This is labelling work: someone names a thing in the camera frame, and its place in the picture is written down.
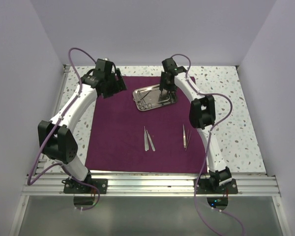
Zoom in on wide steel tweezers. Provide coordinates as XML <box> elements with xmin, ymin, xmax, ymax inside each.
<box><xmin>182</xmin><ymin>124</ymin><xmax>187</xmax><ymax>148</ymax></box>

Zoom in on purple surgical wrap cloth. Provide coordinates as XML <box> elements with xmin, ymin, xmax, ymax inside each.
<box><xmin>86</xmin><ymin>77</ymin><xmax>207</xmax><ymax>174</ymax></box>

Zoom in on steel surgical scissors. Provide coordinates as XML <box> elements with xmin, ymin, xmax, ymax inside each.
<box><xmin>133</xmin><ymin>91</ymin><xmax>152</xmax><ymax>111</ymax></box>

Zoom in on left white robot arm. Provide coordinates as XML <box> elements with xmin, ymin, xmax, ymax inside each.
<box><xmin>38</xmin><ymin>59</ymin><xmax>126</xmax><ymax>193</ymax></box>

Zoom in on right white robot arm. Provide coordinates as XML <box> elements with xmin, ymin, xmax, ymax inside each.
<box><xmin>160</xmin><ymin>58</ymin><xmax>232</xmax><ymax>193</ymax></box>

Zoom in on stainless steel instrument tray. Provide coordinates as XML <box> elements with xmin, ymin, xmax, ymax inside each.
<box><xmin>132</xmin><ymin>84</ymin><xmax>177</xmax><ymax>112</ymax></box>

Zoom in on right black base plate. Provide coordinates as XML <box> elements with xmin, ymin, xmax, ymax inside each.
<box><xmin>196</xmin><ymin>178</ymin><xmax>238</xmax><ymax>195</ymax></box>

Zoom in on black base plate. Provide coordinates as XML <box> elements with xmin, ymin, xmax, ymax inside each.
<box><xmin>61</xmin><ymin>178</ymin><xmax>108</xmax><ymax>194</ymax></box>
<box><xmin>196</xmin><ymin>178</ymin><xmax>238</xmax><ymax>195</ymax></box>

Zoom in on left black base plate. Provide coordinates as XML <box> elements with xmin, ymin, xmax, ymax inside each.
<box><xmin>61</xmin><ymin>178</ymin><xmax>108</xmax><ymax>194</ymax></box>

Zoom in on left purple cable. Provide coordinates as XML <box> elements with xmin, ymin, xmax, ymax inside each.
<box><xmin>27</xmin><ymin>47</ymin><xmax>100</xmax><ymax>211</ymax></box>

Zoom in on aluminium mounting rail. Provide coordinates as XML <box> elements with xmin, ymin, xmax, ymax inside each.
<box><xmin>21</xmin><ymin>172</ymin><xmax>281</xmax><ymax>197</ymax></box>

